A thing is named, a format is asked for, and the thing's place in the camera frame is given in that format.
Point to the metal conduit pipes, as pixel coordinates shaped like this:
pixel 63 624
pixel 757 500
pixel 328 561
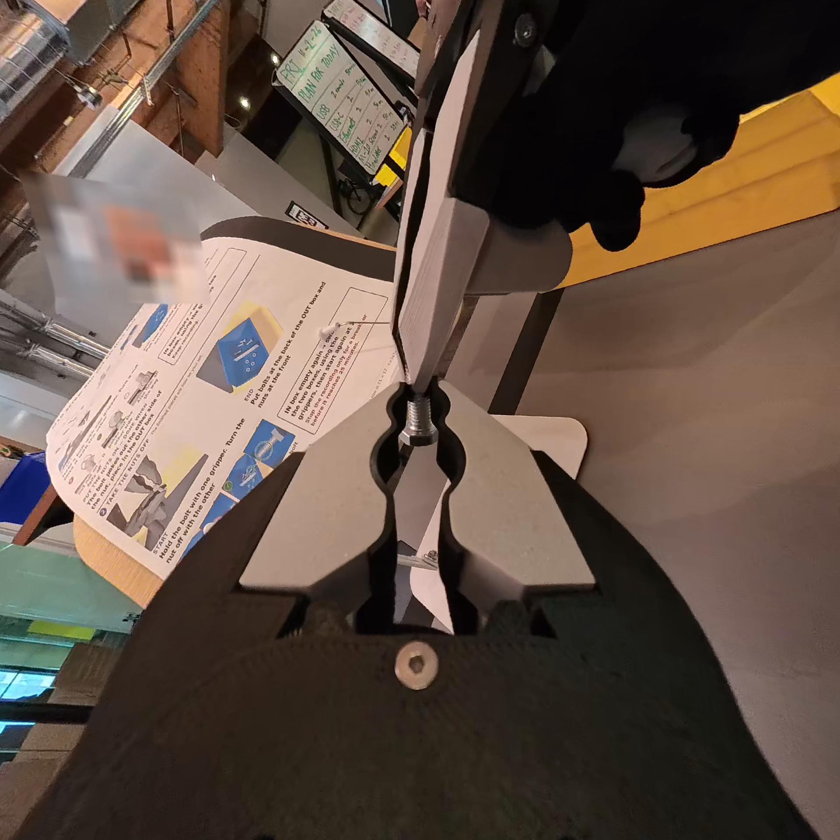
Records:
pixel 46 334

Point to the white tethered pin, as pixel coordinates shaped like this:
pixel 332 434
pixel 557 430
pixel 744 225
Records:
pixel 326 331

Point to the silver ceiling duct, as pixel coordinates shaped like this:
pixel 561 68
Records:
pixel 33 46

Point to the small yellow tray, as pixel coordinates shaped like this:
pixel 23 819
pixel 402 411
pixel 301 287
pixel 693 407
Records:
pixel 394 157

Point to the printed instruction sheet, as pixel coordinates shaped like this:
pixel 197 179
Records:
pixel 229 426

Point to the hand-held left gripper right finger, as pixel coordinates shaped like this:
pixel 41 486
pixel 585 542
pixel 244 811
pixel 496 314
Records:
pixel 512 525

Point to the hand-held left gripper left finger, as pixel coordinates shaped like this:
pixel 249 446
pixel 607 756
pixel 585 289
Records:
pixel 321 525

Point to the person's right forearm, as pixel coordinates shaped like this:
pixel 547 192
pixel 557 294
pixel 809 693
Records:
pixel 800 33

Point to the silver hex bolt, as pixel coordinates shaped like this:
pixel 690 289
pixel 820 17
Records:
pixel 418 430

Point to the person's right hand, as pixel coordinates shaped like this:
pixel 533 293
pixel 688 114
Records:
pixel 590 98

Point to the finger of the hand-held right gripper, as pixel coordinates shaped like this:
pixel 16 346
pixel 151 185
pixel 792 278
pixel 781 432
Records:
pixel 410 197
pixel 439 262

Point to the small easel whiteboard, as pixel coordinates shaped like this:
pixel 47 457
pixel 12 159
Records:
pixel 380 33

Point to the whiteboard with green writing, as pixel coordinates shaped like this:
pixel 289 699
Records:
pixel 334 98

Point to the yellow plastic bin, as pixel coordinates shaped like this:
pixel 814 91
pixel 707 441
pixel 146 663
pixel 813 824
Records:
pixel 722 197

